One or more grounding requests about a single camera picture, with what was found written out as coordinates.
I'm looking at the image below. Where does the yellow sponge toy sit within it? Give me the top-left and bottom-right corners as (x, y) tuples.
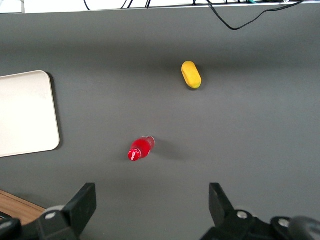
(181, 60), (203, 90)

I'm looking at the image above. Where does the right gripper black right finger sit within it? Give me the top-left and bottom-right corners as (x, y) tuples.
(199, 182), (273, 240)

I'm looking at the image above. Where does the wooden drawer cabinet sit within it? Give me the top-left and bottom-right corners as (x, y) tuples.
(0, 189), (48, 226)

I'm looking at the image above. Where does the small red soda bottle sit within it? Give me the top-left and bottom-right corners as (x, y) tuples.
(127, 135), (156, 163)

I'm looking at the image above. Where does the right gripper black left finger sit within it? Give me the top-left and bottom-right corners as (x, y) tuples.
(36, 182), (97, 240)

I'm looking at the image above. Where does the black looped cable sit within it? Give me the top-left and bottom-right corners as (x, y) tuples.
(206, 0), (306, 31)

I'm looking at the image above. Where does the cream plastic tray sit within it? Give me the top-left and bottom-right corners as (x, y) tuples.
(0, 70), (61, 159)

